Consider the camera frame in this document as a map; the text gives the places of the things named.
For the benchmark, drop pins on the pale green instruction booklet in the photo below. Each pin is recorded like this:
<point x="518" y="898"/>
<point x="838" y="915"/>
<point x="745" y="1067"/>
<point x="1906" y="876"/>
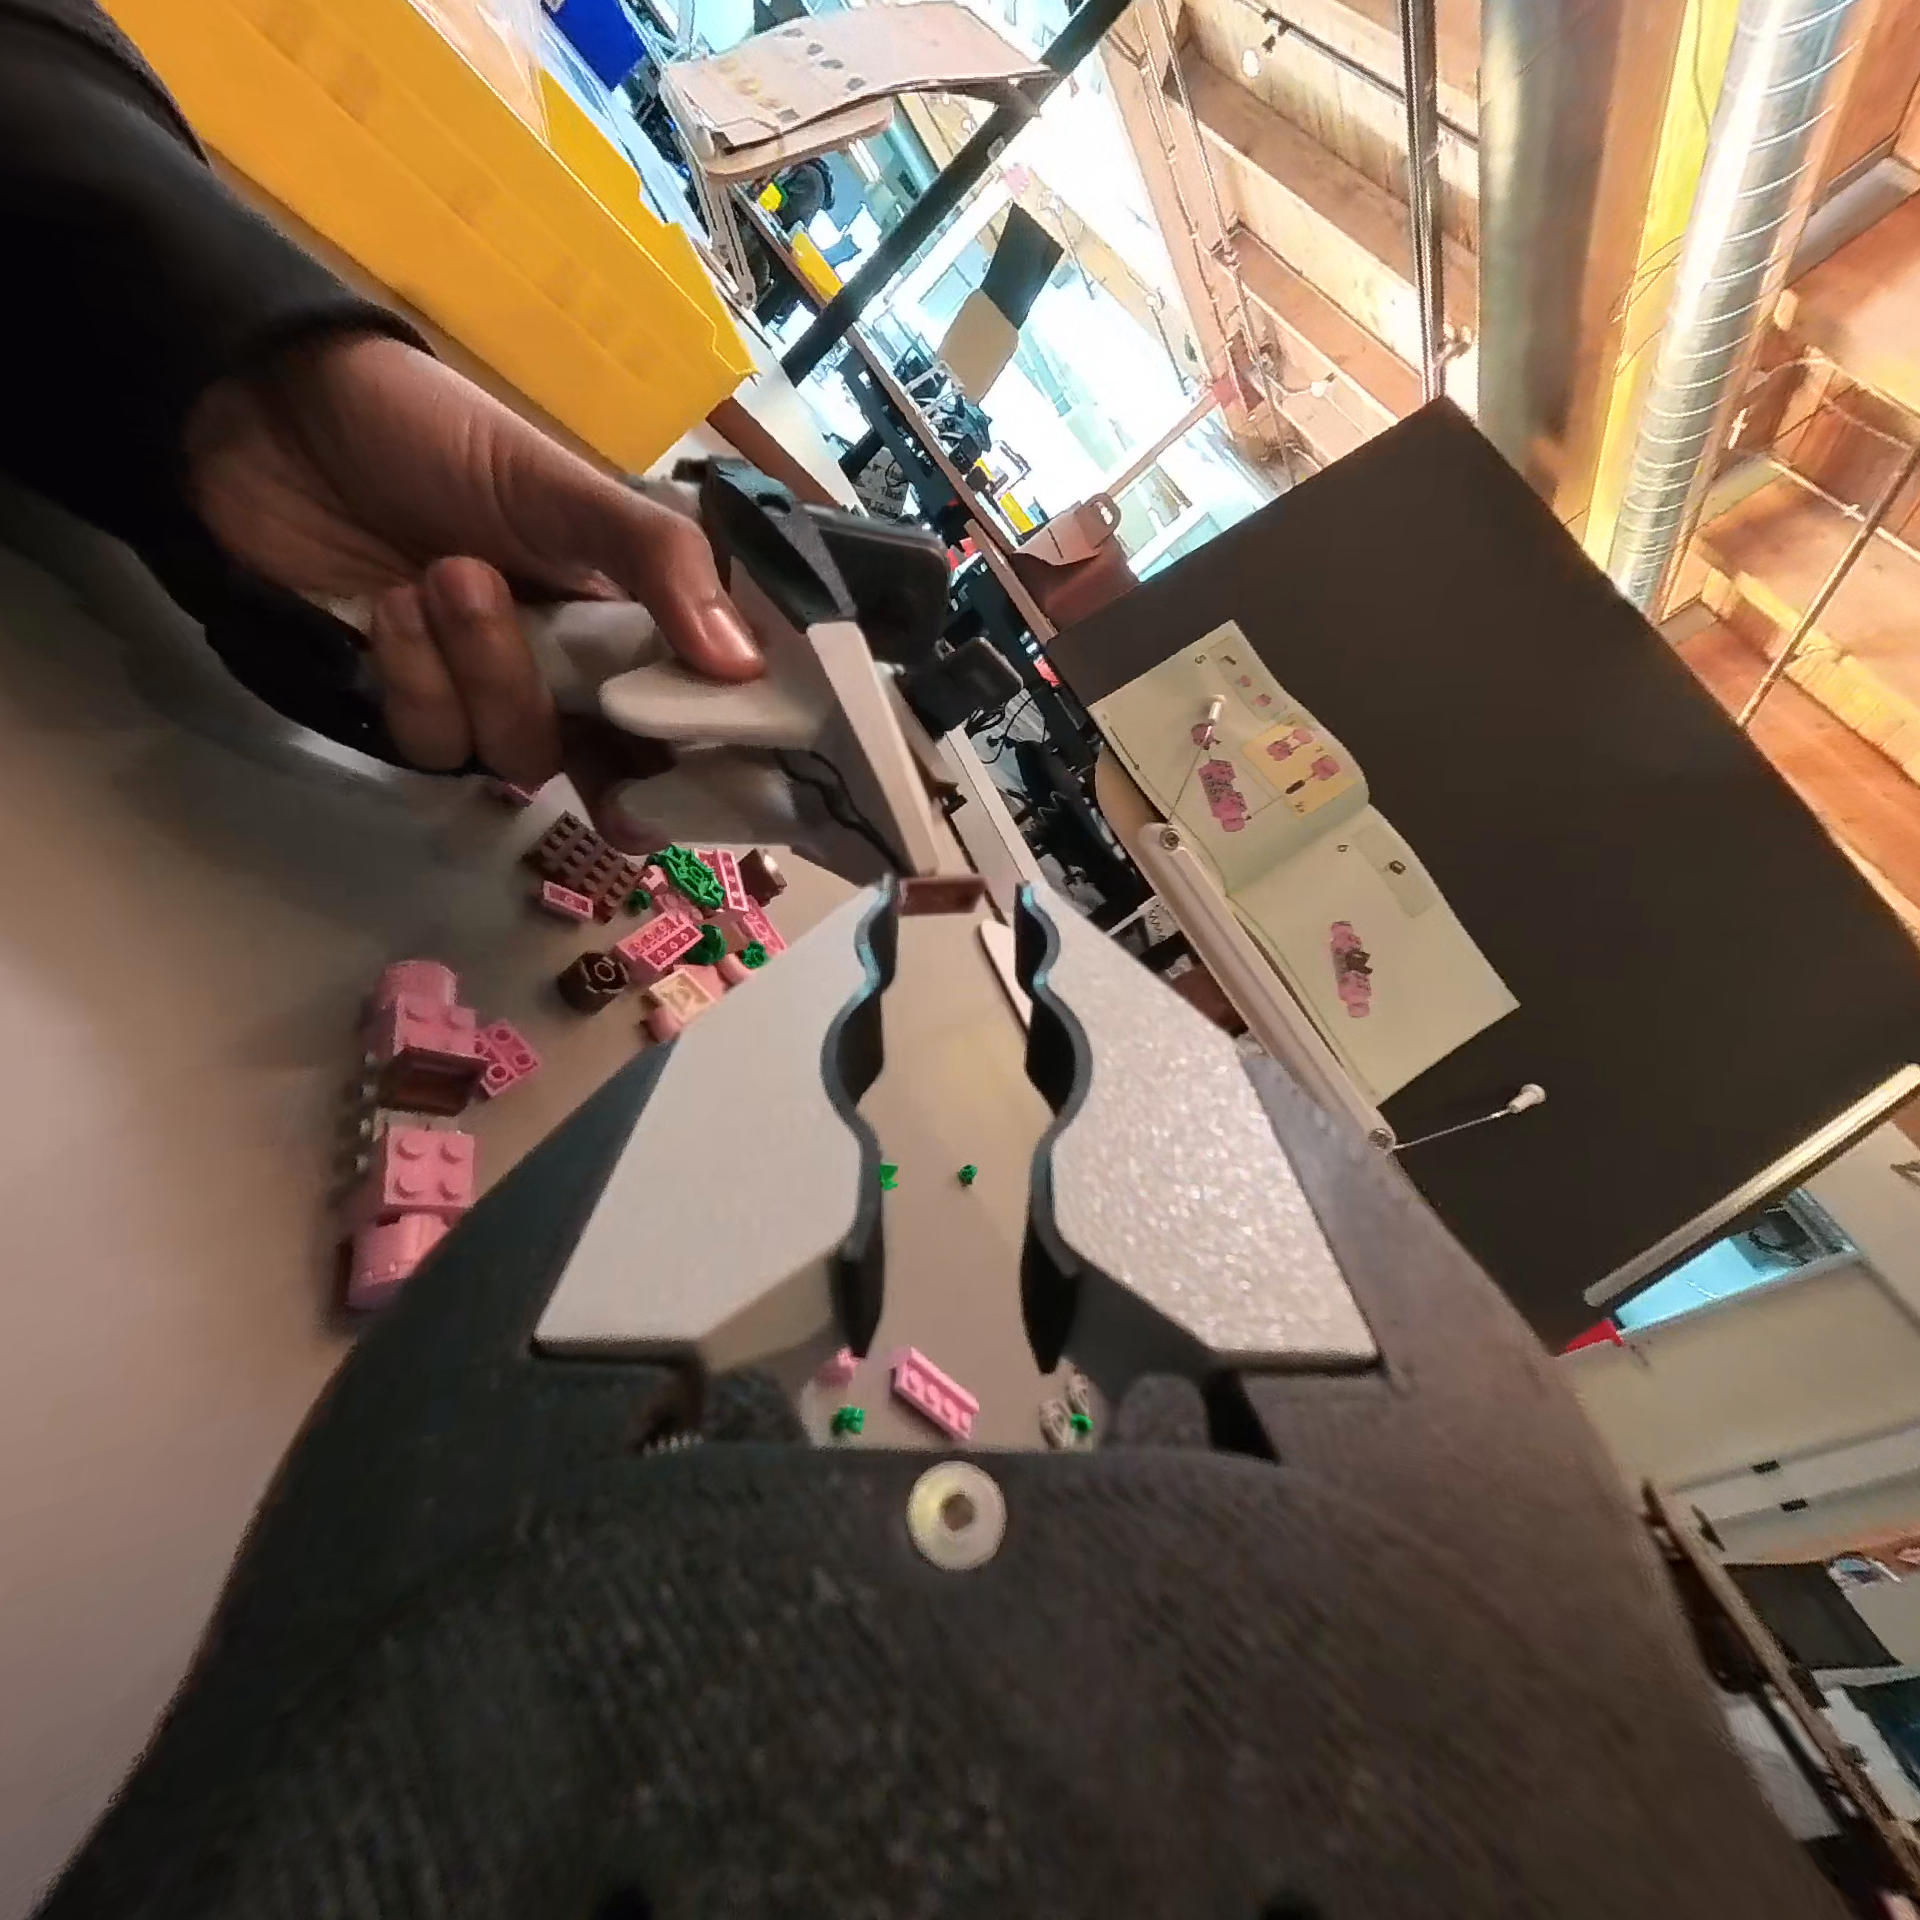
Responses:
<point x="1425" y="973"/>

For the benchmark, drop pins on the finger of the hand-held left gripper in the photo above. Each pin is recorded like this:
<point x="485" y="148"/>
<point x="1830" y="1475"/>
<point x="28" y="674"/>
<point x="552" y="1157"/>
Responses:
<point x="878" y="733"/>

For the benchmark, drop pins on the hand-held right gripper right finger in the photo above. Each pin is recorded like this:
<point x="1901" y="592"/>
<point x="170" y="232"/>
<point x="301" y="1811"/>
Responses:
<point x="1200" y="1200"/>

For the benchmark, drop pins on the small brown toy brick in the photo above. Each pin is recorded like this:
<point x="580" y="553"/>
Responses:
<point x="940" y="896"/>

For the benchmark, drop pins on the person's left hand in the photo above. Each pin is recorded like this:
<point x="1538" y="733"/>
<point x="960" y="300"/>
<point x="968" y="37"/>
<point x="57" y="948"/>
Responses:
<point x="450" y="480"/>

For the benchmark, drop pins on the pink brick assembly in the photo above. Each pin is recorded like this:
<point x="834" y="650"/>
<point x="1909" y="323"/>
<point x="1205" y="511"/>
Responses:
<point x="429" y="1171"/>

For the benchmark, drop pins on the silver ventilation duct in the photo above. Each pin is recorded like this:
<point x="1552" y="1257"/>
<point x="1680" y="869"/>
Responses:
<point x="1725" y="271"/>

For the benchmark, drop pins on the large brown toy plate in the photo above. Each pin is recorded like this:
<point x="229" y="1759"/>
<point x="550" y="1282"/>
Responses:
<point x="580" y="861"/>

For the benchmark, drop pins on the pink brown toy bricks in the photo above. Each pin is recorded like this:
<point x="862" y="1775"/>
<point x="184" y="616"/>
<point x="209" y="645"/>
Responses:
<point x="653" y="943"/>

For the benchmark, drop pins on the person's left forearm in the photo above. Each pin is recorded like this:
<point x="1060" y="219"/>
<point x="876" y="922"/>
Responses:
<point x="120" y="225"/>

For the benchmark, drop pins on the yellow storage bin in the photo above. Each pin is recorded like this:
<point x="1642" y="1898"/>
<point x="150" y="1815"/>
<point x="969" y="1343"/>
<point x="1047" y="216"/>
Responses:
<point x="450" y="194"/>

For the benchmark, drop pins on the cardboard piece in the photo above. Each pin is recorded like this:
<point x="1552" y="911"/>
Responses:
<point x="839" y="76"/>

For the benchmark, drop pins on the dark brown round brick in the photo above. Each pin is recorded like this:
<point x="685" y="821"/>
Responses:
<point x="594" y="984"/>

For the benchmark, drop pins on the white book stand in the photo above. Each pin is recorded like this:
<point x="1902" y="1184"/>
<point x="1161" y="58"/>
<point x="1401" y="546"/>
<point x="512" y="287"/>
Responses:
<point x="1260" y="984"/>

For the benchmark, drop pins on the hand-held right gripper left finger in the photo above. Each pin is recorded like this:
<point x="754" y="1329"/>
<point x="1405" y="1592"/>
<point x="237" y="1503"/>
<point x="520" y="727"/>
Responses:
<point x="705" y="1184"/>

